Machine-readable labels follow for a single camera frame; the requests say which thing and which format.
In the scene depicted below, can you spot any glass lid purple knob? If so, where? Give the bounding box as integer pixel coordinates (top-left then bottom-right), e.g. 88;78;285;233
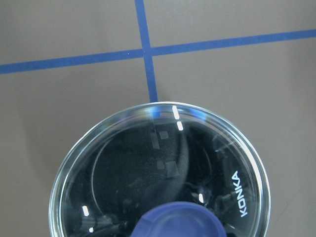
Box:
49;102;271;237

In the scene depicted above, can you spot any dark blue pot purple handle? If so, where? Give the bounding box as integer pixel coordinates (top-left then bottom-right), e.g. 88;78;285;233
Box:
62;121;258;237

